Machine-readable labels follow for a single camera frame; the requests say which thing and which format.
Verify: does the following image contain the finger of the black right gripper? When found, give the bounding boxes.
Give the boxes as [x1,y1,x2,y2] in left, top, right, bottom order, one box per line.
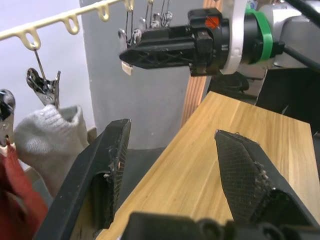
[129,24,196,48]
[119,40,196,71]

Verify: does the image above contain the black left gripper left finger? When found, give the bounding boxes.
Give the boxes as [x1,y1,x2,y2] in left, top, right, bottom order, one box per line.
[34,118,132,240]

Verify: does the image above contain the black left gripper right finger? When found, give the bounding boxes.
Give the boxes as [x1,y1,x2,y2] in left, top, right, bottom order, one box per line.
[214,129,320,227]

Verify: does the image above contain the cream plastic clip hanger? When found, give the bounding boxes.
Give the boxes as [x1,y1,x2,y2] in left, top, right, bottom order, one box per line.
[0,0,156,50]

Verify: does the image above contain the grey sock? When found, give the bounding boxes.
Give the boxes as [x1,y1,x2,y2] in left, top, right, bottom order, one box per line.
[13,104,90,199]

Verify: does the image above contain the red sock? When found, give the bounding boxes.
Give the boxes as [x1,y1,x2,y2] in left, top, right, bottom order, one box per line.
[0,139,49,240]

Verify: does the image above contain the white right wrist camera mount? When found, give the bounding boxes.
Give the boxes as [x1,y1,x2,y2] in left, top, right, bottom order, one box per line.
[221,0,248,75]

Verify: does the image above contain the light wooden frame beam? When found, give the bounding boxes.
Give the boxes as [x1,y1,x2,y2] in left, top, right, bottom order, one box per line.
[180,0,216,127]

